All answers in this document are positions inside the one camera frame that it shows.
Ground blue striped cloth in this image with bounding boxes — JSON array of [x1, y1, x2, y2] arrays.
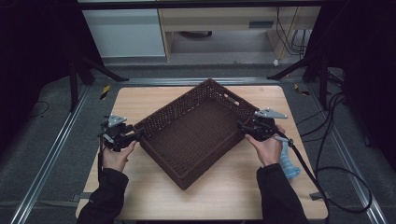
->
[[279, 140, 302, 180]]

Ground person's right hand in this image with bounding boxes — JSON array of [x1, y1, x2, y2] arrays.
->
[[245, 124, 286, 168]]

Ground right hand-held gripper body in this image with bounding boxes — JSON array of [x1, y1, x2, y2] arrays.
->
[[247, 107, 289, 143]]

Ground looped black floor cable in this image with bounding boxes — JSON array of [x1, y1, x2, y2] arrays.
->
[[297, 91, 374, 215]]

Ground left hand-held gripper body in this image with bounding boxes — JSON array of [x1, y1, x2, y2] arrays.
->
[[98, 114, 135, 153]]

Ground thick black gripper cable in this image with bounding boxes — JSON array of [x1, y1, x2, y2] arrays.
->
[[274, 134, 332, 224]]

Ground black cables by desk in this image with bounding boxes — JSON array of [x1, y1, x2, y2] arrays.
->
[[275, 6, 312, 60]]

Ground thin black floor cable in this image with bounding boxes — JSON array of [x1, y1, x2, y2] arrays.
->
[[26, 100, 51, 121]]

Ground brown woven basket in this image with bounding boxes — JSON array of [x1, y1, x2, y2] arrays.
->
[[134, 77, 260, 191]]

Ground dark object under desk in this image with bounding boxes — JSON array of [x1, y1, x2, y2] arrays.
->
[[178, 30, 213, 40]]

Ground grey table bracket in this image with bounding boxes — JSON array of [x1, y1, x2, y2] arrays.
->
[[309, 191, 332, 202], [72, 191, 95, 202]]

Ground black metal stand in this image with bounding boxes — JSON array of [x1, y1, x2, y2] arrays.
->
[[67, 55, 131, 114], [266, 46, 332, 110]]

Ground person's left hand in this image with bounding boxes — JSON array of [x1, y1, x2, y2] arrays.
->
[[102, 140, 138, 174]]

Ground yellow black floor tape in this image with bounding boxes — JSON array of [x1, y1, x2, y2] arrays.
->
[[99, 84, 112, 101], [293, 83, 311, 97]]

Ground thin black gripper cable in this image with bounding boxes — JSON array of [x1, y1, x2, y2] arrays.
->
[[97, 146, 106, 183]]

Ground white cabinet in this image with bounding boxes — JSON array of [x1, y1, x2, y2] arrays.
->
[[81, 8, 166, 59]]

